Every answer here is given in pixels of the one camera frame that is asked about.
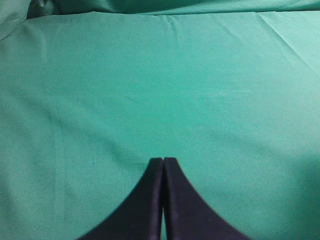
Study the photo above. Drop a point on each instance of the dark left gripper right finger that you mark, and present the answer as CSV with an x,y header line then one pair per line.
x,y
187,215

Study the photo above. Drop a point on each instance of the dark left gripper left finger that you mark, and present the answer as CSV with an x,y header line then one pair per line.
x,y
139,216

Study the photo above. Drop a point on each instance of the green cloth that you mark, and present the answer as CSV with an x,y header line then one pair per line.
x,y
87,99

